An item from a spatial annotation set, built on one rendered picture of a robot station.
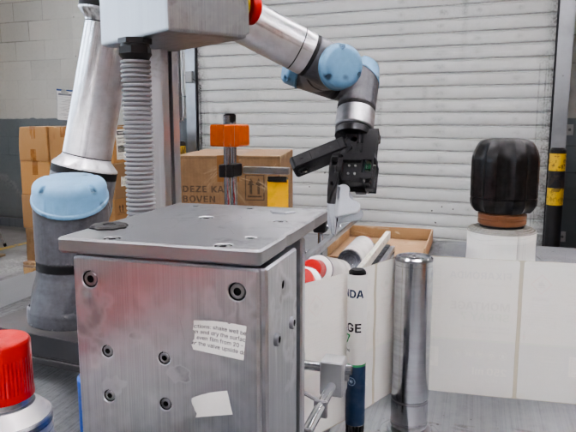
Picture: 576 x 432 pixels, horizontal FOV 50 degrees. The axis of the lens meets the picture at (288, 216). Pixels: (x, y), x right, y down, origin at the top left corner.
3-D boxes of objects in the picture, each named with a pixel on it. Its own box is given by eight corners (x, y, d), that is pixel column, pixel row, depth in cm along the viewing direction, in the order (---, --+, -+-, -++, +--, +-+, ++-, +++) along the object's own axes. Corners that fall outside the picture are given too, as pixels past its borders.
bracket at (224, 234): (260, 267, 28) (260, 246, 28) (55, 252, 31) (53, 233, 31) (328, 220, 41) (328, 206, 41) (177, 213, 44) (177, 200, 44)
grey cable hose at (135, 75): (148, 241, 65) (141, 35, 62) (119, 239, 66) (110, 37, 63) (164, 235, 68) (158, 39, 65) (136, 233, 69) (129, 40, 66)
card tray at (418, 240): (424, 263, 160) (425, 249, 159) (327, 257, 167) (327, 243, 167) (432, 242, 188) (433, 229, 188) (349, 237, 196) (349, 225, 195)
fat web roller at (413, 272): (429, 446, 62) (435, 262, 59) (383, 439, 63) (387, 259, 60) (432, 424, 66) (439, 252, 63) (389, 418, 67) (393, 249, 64)
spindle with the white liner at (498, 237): (532, 381, 77) (549, 139, 72) (458, 373, 79) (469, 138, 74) (527, 355, 85) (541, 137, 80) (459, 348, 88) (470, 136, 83)
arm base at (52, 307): (80, 337, 93) (76, 273, 91) (6, 322, 99) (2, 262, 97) (141, 308, 107) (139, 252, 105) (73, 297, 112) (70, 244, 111)
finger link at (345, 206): (356, 230, 108) (362, 182, 111) (323, 228, 110) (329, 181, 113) (358, 236, 111) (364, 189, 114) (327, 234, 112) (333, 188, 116)
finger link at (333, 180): (333, 201, 110) (339, 156, 113) (325, 200, 110) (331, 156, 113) (338, 210, 114) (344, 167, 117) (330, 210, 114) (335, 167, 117)
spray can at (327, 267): (337, 291, 120) (308, 291, 101) (321, 270, 122) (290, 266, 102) (357, 275, 119) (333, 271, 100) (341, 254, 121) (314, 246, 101)
